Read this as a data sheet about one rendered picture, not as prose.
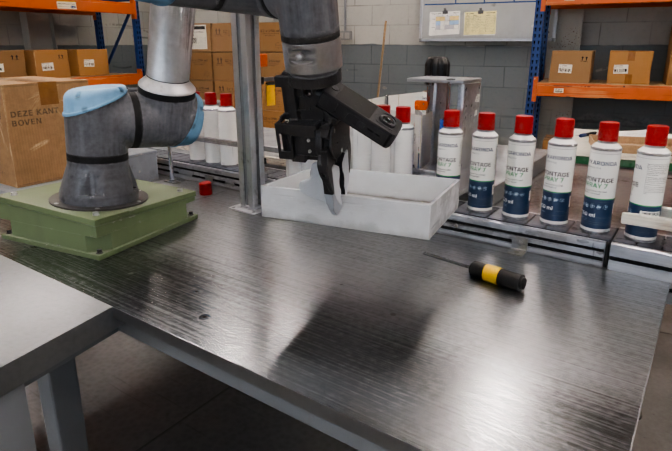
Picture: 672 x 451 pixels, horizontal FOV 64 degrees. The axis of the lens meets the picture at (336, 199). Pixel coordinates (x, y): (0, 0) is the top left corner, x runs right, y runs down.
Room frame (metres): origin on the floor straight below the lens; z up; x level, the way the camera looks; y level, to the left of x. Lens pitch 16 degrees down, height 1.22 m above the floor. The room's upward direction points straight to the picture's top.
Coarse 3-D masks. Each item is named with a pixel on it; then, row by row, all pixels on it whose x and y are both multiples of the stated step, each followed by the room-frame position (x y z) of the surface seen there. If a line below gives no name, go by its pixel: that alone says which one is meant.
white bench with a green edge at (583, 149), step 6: (576, 132) 2.60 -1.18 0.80; (582, 132) 2.60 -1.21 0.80; (576, 138) 2.43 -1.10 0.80; (582, 138) 2.43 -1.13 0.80; (588, 138) 2.43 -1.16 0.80; (582, 144) 2.28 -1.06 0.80; (588, 144) 2.28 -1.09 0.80; (582, 150) 2.15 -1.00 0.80; (588, 150) 2.15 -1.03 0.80; (576, 156) 2.04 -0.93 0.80; (582, 156) 2.03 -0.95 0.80; (588, 156) 2.03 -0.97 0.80; (624, 156) 2.03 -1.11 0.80; (630, 156) 2.03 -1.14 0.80; (576, 162) 2.04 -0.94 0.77; (582, 162) 2.03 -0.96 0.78; (588, 162) 2.02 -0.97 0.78; (624, 162) 1.97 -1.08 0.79; (630, 162) 1.96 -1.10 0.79; (624, 168) 2.01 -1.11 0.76; (630, 168) 2.00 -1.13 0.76
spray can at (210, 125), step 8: (208, 96) 1.53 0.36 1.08; (208, 104) 1.53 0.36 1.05; (216, 104) 1.55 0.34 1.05; (208, 112) 1.52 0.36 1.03; (216, 112) 1.53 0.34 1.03; (208, 120) 1.52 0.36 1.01; (216, 120) 1.53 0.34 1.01; (208, 128) 1.52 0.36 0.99; (216, 128) 1.53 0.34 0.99; (208, 136) 1.52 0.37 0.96; (216, 136) 1.52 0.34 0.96; (208, 144) 1.52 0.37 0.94; (216, 144) 1.52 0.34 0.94; (208, 152) 1.52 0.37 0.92; (216, 152) 1.52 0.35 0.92; (208, 160) 1.52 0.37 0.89; (216, 160) 1.52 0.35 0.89
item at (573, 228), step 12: (180, 156) 1.64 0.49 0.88; (216, 168) 1.49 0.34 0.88; (228, 168) 1.47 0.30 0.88; (480, 216) 1.04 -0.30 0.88; (492, 216) 1.04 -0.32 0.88; (540, 228) 0.97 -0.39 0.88; (552, 228) 0.96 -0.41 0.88; (564, 228) 0.96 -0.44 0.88; (576, 228) 0.96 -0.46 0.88; (612, 228) 0.96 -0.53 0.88
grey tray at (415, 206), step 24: (264, 192) 0.81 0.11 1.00; (288, 192) 0.79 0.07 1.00; (360, 192) 0.95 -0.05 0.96; (384, 192) 0.93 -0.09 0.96; (408, 192) 0.91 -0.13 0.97; (432, 192) 0.90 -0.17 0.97; (456, 192) 0.86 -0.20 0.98; (264, 216) 0.80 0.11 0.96; (288, 216) 0.79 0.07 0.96; (312, 216) 0.77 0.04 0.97; (336, 216) 0.75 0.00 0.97; (360, 216) 0.74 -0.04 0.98; (384, 216) 0.72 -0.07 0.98; (408, 216) 0.71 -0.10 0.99; (432, 216) 0.71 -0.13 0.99
